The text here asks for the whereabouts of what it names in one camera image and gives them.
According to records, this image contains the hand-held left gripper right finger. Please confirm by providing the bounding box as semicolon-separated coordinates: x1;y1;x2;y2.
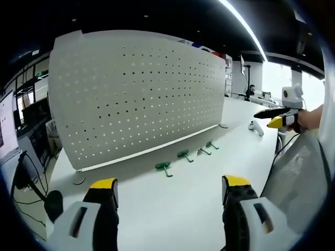
221;174;302;251

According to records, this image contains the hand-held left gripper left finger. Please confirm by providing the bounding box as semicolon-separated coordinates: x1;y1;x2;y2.
48;177;120;251

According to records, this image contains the white perforated mounting plate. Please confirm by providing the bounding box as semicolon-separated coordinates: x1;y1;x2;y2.
48;29;229;186

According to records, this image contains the white game controller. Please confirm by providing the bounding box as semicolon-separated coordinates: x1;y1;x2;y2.
247;120;264;137

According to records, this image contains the black round stand base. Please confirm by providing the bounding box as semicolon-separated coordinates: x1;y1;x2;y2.
43;190;64;223

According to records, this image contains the person's white shirt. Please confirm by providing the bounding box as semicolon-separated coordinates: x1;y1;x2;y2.
317;47;335;189

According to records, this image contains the monitor on black stand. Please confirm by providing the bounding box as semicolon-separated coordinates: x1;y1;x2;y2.
240;54;252;97

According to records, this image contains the white mesh office chair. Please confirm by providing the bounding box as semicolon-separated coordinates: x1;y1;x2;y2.
260;128;332;236

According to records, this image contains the ceiling light strip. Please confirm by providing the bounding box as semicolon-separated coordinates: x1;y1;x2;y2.
219;0;268;63

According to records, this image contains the computer monitor with white screen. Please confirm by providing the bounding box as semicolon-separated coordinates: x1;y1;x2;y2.
0;90;21;164

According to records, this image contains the black chair cable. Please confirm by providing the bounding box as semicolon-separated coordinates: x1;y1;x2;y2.
271;132;302;168

